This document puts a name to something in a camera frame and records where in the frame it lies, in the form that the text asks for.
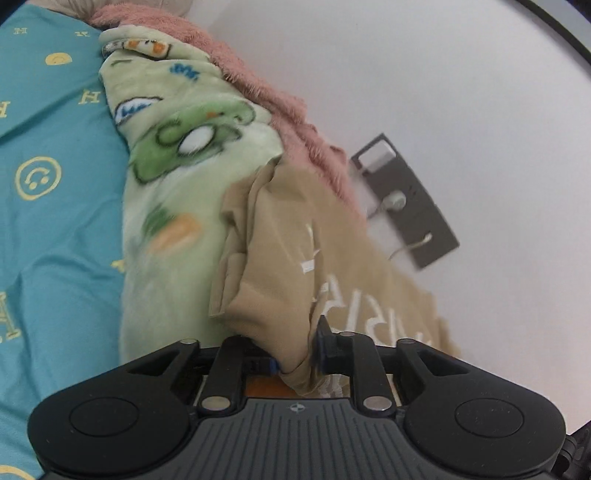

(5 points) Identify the tan t-shirt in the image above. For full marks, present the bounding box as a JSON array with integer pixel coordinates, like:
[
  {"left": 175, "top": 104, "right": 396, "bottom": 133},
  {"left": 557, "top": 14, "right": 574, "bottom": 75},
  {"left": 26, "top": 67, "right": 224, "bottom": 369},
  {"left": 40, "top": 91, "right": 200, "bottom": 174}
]
[{"left": 209, "top": 161, "right": 459, "bottom": 398}]

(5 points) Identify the pink fluffy blanket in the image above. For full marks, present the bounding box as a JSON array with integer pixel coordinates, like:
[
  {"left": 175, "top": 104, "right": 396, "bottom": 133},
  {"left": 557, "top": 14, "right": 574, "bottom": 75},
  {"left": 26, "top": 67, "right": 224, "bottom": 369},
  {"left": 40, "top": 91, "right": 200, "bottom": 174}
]
[{"left": 90, "top": 4, "right": 362, "bottom": 215}]

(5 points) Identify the green cartoon fleece blanket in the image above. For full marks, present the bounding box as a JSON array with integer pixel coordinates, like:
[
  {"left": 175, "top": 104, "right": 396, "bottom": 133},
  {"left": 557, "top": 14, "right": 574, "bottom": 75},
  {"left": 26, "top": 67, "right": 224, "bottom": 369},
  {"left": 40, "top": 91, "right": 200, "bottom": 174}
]
[{"left": 99, "top": 25, "right": 283, "bottom": 362}]

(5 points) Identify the teal smiley bed sheet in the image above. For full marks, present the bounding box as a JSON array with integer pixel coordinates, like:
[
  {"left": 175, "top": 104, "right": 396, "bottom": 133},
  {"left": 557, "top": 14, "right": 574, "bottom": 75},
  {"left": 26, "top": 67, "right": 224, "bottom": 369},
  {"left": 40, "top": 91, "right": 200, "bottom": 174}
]
[{"left": 0, "top": 4, "right": 127, "bottom": 479}]

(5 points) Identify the grey pillow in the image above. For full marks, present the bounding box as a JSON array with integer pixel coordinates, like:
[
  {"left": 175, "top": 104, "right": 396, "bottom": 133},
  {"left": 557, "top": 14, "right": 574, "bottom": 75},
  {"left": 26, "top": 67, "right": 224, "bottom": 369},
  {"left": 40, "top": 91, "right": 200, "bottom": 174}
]
[{"left": 27, "top": 0, "right": 193, "bottom": 20}]

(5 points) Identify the grey wall socket panel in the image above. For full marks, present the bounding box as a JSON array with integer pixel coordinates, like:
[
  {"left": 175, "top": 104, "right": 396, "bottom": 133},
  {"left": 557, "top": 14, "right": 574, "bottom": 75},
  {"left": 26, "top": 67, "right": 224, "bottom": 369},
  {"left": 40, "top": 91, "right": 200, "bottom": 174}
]
[{"left": 351, "top": 133, "right": 460, "bottom": 270}]

